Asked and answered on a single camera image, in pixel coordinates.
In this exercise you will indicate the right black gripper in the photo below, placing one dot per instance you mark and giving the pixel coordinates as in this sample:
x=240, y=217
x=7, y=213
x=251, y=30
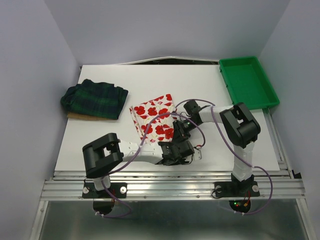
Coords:
x=179, y=133

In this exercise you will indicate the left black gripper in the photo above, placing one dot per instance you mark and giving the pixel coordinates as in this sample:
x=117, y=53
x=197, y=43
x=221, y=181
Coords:
x=179, y=160

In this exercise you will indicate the red poppy floral skirt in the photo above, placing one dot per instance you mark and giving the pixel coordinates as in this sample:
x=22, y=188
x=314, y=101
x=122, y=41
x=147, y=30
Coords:
x=153, y=120

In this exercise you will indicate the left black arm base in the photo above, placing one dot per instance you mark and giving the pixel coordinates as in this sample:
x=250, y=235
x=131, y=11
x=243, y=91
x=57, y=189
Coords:
x=105, y=195

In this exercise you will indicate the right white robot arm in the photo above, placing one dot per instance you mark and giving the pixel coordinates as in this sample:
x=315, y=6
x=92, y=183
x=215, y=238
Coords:
x=242, y=130

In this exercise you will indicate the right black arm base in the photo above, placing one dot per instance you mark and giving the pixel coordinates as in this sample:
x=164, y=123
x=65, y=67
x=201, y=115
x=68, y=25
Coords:
x=240, y=193

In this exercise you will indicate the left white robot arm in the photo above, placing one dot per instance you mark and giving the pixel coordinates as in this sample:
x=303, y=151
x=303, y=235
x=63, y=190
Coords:
x=104, y=154

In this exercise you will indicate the green plastic bin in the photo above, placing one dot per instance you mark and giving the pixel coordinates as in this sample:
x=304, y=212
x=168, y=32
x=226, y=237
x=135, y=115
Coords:
x=247, y=82

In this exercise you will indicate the dark green plaid skirt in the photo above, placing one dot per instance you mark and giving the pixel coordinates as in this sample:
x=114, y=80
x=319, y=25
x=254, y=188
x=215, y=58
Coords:
x=96, y=99

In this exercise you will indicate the brown cardboard sheet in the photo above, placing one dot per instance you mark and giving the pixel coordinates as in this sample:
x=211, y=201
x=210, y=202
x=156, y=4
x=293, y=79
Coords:
x=83, y=117

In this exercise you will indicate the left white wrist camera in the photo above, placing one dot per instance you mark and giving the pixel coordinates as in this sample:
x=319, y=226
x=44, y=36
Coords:
x=197, y=153

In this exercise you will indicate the aluminium mounting rail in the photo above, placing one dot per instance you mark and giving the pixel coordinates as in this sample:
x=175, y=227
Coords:
x=173, y=186

